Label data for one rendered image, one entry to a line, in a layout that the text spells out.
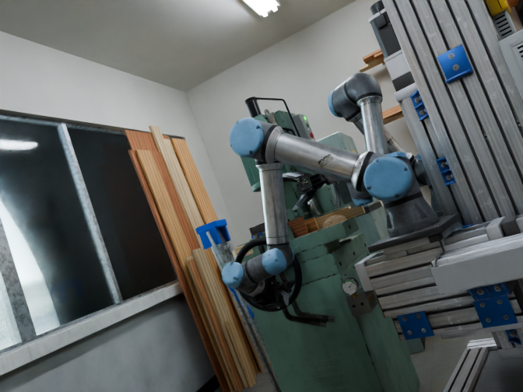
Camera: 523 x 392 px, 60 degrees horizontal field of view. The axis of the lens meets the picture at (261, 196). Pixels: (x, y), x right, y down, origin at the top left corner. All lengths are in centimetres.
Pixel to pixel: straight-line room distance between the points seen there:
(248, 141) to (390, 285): 60
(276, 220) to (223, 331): 200
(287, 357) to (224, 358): 143
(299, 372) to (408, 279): 82
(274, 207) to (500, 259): 67
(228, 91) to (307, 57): 87
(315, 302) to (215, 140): 311
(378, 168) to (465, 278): 34
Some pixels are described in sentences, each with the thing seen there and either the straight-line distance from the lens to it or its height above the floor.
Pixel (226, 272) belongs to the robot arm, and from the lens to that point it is 141.
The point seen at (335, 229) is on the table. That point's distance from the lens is 183.
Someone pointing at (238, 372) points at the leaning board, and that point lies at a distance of 346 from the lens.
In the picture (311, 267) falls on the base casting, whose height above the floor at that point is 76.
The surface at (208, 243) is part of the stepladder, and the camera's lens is 292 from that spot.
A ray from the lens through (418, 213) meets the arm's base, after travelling 137.
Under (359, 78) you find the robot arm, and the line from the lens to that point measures 178.
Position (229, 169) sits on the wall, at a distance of 468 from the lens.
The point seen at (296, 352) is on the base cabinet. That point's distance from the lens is 202.
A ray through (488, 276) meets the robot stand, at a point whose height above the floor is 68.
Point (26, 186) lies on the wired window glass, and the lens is 296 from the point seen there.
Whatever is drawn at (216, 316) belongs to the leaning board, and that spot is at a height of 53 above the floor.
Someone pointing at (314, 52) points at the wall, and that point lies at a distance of 452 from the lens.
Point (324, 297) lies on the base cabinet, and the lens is 190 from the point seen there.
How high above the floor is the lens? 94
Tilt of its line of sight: 5 degrees up
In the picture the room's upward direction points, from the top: 20 degrees counter-clockwise
